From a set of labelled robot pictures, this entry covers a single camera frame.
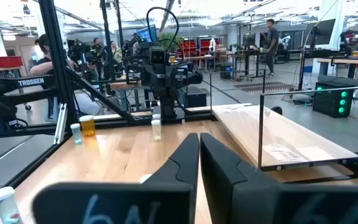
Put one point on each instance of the black computer green lights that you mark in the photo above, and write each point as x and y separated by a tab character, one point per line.
332	99

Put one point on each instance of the long red bin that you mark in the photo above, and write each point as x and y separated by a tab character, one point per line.
2	61

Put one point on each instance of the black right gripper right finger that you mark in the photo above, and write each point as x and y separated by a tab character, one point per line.
222	174

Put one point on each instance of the black aluminium rig frame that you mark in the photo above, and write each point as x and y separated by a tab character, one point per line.
57	62

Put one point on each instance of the wooden workbench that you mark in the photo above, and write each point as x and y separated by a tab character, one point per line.
346	61

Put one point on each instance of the person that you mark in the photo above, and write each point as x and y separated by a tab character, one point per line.
96	51
116	54
42	62
271	46

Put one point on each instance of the blue computer monitor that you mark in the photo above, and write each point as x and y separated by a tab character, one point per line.
146	32

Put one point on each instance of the large orange medicine bottle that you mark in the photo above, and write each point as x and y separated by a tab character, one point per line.
88	127

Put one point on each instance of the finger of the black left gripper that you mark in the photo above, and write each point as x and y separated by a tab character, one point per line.
134	76
185	77

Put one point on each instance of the yellow medicine bottle white cap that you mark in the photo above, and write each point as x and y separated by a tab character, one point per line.
156	130

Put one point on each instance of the green bottle with red pill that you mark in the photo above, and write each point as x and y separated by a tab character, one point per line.
6	205

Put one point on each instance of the wooden shelf black metal frame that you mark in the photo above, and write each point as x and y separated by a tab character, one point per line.
275	137

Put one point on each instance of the green leafy plant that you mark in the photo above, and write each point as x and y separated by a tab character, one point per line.
171	39

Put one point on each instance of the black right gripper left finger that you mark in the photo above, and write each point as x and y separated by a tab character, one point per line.
179	168

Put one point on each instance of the red storage bin rack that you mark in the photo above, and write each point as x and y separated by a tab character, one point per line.
194	46

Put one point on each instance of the black equipment case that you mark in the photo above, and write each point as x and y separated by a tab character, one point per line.
196	97

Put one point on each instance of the large black screen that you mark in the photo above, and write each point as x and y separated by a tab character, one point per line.
322	31

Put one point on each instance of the dark floor mat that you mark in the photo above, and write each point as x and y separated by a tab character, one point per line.
266	86

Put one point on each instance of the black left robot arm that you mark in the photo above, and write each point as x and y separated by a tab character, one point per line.
168	107

